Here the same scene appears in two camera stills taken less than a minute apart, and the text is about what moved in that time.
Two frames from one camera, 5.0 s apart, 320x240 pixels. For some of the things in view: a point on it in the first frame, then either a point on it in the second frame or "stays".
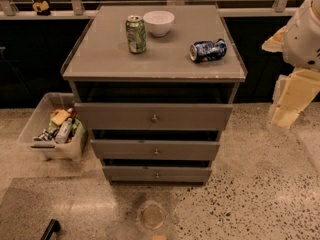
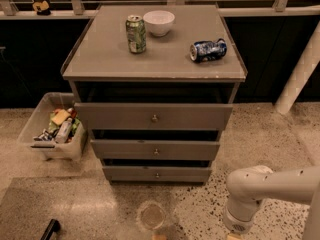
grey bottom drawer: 157,175 stays
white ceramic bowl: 159,22 stays
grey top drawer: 146,116 stays
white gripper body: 302,39 -> 234,223
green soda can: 136,34 stays
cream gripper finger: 281,41 -> 234,237
